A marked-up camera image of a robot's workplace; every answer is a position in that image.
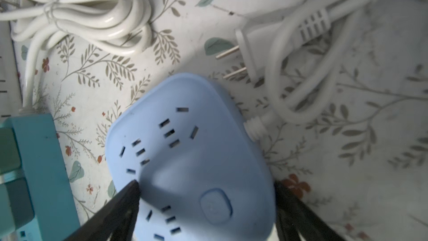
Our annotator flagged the coiled white cable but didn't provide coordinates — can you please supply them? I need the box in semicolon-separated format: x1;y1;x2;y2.
0;0;153;114

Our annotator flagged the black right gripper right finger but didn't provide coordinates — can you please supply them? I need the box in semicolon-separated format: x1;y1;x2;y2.
274;181;343;241

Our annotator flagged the blue square power socket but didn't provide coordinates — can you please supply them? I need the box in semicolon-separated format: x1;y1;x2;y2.
105;73;276;241

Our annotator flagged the green plug cube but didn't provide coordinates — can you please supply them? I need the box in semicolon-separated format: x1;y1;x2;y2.
0;128;21;175

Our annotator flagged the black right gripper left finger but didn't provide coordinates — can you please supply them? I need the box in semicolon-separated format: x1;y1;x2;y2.
66;180;140;241

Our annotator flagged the blue socket white cable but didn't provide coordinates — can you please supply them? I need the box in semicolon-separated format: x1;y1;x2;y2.
215;0;428;141

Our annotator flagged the teal power strip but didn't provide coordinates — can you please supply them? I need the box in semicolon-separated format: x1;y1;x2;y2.
1;114;80;241

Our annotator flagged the white multicolour power strip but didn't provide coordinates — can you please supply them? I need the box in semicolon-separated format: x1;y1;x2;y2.
1;22;22;123

